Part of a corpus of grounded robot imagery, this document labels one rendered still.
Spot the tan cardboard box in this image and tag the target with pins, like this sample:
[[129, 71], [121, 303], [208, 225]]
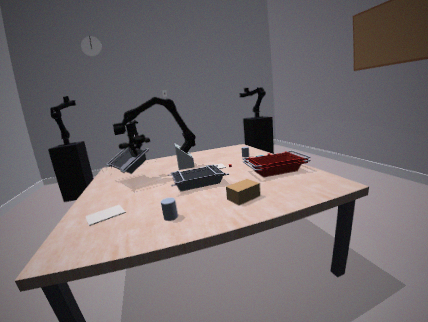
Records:
[[242, 192]]

